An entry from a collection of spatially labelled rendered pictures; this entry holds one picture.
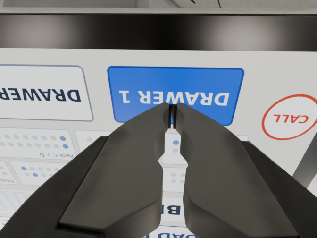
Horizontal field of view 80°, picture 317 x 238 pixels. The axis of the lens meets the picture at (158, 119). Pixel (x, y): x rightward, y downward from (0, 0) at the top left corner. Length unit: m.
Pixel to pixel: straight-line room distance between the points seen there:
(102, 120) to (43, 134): 0.06
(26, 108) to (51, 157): 0.05
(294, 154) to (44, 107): 0.21
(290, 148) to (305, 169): 0.03
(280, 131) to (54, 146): 0.19
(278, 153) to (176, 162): 0.09
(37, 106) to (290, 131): 0.20
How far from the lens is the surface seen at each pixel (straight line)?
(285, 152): 0.20
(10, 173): 0.25
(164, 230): 0.28
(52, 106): 0.17
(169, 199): 0.22
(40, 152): 0.21
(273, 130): 0.18
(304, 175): 0.23
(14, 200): 0.29
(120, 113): 0.15
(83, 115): 0.16
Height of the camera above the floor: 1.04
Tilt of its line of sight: 8 degrees down
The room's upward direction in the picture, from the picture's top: 178 degrees counter-clockwise
